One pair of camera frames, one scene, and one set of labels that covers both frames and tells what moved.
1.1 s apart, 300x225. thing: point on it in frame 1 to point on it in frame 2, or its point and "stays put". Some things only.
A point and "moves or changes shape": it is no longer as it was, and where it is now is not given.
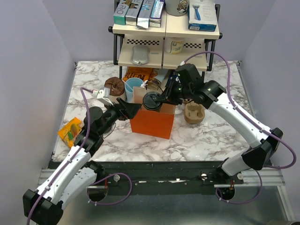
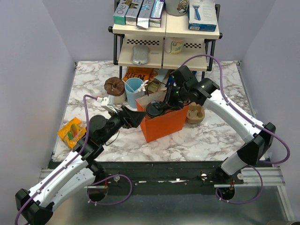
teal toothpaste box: (119, 15) stays put
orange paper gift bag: (157, 123) moves or changes shape
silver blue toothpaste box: (144, 15) stays put
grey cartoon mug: (176, 7) stays put
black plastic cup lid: (149, 101) to (154, 109)
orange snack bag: (141, 72) stays put
